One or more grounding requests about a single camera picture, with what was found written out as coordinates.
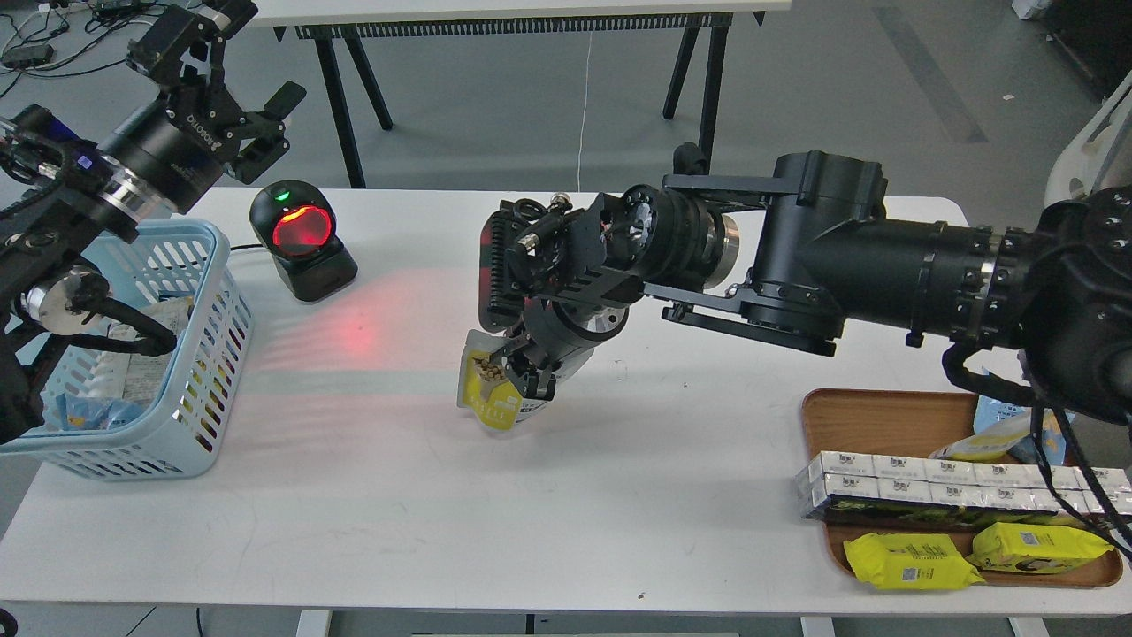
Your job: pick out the yellow packet left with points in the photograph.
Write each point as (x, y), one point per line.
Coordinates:
(910, 561)

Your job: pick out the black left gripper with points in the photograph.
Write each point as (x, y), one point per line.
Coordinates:
(179, 156)

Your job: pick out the black barcode scanner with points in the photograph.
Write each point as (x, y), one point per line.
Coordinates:
(295, 222)

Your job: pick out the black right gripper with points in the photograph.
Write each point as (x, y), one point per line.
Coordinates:
(550, 339)

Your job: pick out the silver boxed snack pack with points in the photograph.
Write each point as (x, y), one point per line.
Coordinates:
(866, 489)

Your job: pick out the yellow packet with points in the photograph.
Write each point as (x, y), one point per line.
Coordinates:
(910, 561)
(1035, 549)

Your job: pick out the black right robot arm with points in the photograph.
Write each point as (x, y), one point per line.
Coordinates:
(1035, 317)

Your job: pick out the yellow snack bag on tray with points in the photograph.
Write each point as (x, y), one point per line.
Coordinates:
(977, 448)

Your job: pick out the yellow white nut snack pouch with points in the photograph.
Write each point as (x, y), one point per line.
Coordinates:
(492, 398)

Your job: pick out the white snack bag in basket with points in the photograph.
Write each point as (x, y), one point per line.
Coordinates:
(134, 377)

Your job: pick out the light blue plastic basket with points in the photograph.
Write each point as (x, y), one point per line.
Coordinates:
(193, 389)

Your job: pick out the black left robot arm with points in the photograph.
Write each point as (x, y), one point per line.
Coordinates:
(75, 193)

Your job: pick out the blue snack bag in basket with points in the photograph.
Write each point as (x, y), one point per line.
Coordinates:
(95, 413)

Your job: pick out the yellow packet right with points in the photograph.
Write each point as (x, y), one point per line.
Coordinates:
(1035, 549)

